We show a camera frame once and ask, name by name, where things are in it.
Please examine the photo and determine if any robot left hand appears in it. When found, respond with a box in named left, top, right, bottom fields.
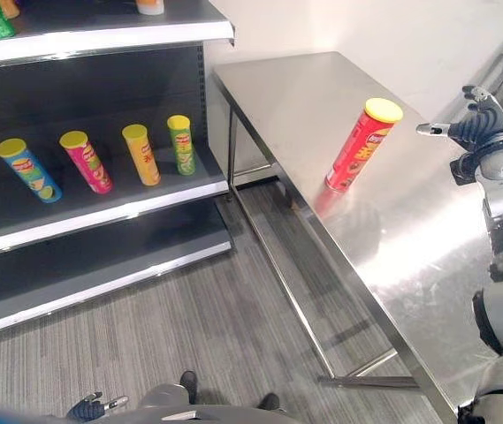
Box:
left=65, top=390, right=130, bottom=420

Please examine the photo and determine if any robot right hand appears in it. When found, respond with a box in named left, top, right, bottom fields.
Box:
left=415, top=85, right=503, bottom=154

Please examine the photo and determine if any red chips can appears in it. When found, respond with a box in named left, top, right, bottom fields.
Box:
left=324, top=97, right=405, bottom=193

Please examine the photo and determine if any stainless steel table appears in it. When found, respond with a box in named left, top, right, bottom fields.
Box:
left=211, top=50, right=503, bottom=424

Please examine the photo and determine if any grey metal shelf unit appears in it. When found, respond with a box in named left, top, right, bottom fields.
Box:
left=0, top=0, right=238, bottom=342

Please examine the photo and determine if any blue chips can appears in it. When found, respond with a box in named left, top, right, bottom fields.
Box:
left=0, top=137, right=64, bottom=204

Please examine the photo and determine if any pink chips can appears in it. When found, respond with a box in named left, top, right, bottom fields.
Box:
left=58, top=130, right=115, bottom=195

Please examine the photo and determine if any orange chips can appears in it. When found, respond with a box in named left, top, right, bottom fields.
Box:
left=121, top=124, right=163, bottom=187

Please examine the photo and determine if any green chips can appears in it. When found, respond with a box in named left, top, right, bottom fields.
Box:
left=166, top=114, right=197, bottom=177

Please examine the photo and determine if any orange and white can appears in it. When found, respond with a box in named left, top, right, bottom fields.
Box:
left=134, top=0, right=165, bottom=16

